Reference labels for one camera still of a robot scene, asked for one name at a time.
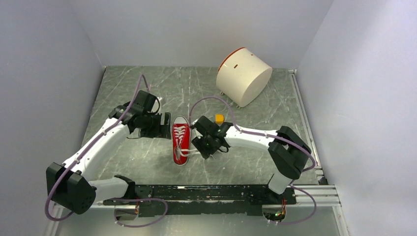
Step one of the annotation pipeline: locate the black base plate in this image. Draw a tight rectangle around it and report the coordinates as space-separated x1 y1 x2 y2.
103 184 297 217

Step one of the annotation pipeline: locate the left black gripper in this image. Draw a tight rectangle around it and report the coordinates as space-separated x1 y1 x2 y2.
138 111 171 139

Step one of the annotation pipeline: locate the small yellow cube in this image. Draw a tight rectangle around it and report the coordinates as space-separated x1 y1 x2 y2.
214 114 225 125

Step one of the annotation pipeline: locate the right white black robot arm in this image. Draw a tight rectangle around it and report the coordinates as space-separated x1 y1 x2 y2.
191 116 312 204

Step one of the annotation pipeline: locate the white cylindrical container orange rim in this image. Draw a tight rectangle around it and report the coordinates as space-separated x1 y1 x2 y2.
216 47 273 107

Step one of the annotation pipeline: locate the aluminium frame rail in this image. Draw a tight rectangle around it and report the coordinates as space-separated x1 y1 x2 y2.
63 66 341 236

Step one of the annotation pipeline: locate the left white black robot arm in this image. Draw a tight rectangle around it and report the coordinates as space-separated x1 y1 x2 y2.
45 90 171 214

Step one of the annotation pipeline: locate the red canvas sneaker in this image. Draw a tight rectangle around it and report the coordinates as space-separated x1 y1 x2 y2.
172 116 191 165

